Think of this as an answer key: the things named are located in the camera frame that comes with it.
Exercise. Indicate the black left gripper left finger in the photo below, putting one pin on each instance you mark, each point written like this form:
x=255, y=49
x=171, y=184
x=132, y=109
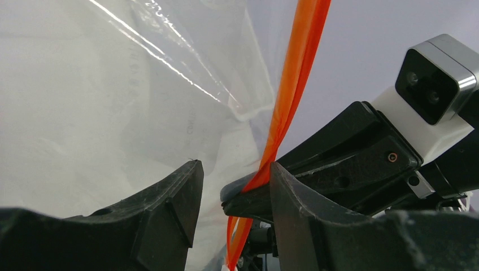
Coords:
x=152, y=229

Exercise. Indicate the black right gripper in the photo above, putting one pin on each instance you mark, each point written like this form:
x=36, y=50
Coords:
x=362, y=162

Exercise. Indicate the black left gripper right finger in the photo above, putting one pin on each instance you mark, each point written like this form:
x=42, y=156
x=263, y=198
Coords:
x=315, y=233

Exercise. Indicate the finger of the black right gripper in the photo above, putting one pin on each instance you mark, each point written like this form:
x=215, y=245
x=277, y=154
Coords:
x=255, y=203

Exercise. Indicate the clear orange zip bag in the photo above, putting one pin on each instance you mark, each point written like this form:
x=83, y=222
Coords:
x=102, y=99

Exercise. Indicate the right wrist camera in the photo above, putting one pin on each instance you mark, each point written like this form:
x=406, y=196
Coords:
x=436, y=80

